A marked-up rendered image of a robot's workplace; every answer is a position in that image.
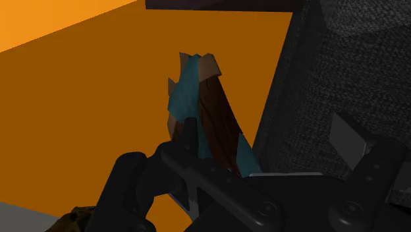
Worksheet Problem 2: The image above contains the brown and teal figure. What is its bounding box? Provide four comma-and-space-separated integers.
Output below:
166, 51, 263, 179

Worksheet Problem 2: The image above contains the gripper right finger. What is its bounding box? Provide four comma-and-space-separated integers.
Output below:
327, 112, 411, 232

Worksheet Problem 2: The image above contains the brown patterned object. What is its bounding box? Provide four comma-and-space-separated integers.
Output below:
46, 205, 97, 232

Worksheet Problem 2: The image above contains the dark grey textured block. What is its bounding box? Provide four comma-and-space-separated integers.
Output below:
252, 0, 411, 208

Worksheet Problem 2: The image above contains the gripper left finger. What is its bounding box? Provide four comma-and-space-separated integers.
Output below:
86, 117, 285, 232

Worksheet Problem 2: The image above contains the dark maroon slab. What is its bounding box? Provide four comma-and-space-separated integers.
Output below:
144, 0, 305, 13

